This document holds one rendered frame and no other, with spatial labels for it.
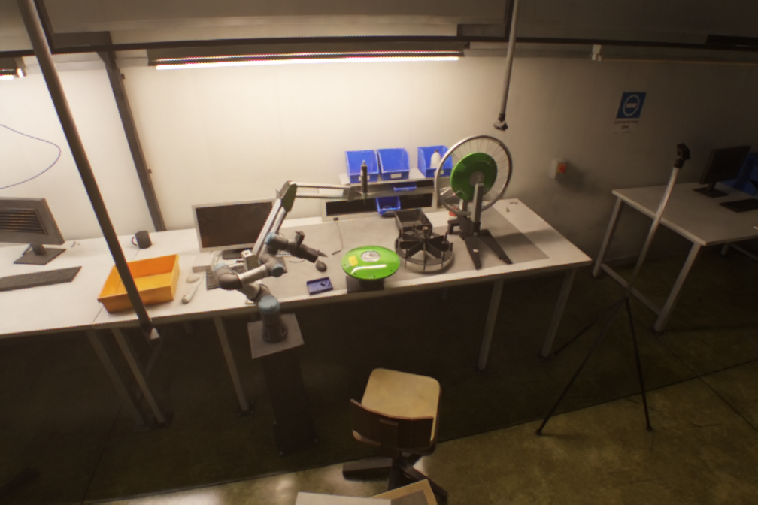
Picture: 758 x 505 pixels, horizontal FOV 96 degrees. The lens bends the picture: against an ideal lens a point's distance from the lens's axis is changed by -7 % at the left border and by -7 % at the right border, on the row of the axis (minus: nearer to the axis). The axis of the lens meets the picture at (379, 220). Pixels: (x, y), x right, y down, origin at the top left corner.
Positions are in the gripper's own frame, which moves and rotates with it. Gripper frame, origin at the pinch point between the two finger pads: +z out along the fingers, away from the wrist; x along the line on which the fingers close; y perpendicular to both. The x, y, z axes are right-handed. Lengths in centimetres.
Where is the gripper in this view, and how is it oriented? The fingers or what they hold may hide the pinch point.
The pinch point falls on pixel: (328, 256)
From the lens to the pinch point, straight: 190.0
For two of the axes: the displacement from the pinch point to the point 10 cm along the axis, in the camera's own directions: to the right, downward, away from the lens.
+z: 7.8, 3.8, 5.0
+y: -5.4, 8.1, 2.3
